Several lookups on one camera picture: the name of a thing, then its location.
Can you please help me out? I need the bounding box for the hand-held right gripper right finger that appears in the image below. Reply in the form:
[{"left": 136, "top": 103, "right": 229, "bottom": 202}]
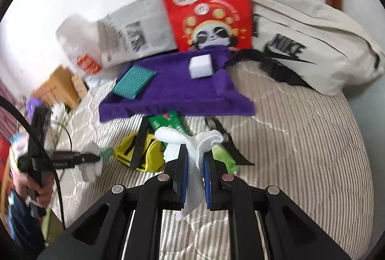
[{"left": 203, "top": 152, "right": 352, "bottom": 260}]

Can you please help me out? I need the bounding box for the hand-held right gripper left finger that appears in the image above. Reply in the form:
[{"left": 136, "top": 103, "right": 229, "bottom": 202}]
[{"left": 36, "top": 144, "right": 189, "bottom": 260}]

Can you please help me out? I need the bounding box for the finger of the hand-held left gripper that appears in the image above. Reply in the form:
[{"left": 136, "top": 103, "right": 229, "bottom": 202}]
[{"left": 48, "top": 150, "right": 101, "bottom": 170}]

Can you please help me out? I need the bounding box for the white glove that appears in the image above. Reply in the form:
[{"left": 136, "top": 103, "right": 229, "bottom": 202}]
[{"left": 81, "top": 143, "right": 104, "bottom": 182}]

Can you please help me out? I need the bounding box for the white tissue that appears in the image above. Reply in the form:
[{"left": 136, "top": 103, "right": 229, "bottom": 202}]
[{"left": 154, "top": 127, "right": 225, "bottom": 221}]

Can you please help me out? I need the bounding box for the yellow pouch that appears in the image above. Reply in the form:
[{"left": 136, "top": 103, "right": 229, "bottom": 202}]
[{"left": 114, "top": 124, "right": 165, "bottom": 173}]

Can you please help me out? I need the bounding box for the purple fabric tray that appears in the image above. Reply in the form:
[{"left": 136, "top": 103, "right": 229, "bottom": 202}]
[{"left": 99, "top": 48, "right": 256, "bottom": 124}]

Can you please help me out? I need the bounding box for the person's left forearm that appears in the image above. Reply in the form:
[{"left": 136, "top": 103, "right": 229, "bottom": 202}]
[{"left": 6, "top": 188, "right": 41, "bottom": 250}]

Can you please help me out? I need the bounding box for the person's left hand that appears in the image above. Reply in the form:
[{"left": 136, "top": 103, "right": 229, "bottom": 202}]
[{"left": 18, "top": 173, "right": 55, "bottom": 208}]

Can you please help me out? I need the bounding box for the purple plastic toy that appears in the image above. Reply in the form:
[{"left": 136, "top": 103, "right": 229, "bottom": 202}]
[{"left": 26, "top": 97, "right": 42, "bottom": 120}]

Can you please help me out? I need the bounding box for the striped bed quilt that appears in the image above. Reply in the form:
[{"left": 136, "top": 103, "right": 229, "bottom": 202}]
[{"left": 42, "top": 61, "right": 376, "bottom": 260}]

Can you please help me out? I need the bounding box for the white plastic bag red label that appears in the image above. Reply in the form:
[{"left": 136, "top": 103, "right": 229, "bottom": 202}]
[{"left": 56, "top": 16, "right": 104, "bottom": 77}]

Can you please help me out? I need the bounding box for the white foam block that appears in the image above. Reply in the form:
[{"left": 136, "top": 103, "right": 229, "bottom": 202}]
[{"left": 188, "top": 54, "right": 215, "bottom": 79}]

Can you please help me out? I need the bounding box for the folded newspaper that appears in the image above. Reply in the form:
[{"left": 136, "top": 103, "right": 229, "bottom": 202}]
[{"left": 97, "top": 0, "right": 178, "bottom": 68}]

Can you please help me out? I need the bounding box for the cream waist bag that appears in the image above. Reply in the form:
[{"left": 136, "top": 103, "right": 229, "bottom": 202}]
[{"left": 229, "top": 0, "right": 385, "bottom": 96}]

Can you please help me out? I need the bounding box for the red panda paper bag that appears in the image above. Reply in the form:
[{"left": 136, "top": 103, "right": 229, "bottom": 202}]
[{"left": 157, "top": 0, "right": 253, "bottom": 52}]

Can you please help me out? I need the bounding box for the black cable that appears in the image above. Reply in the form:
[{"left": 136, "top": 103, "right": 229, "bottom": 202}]
[{"left": 0, "top": 96, "right": 66, "bottom": 230}]

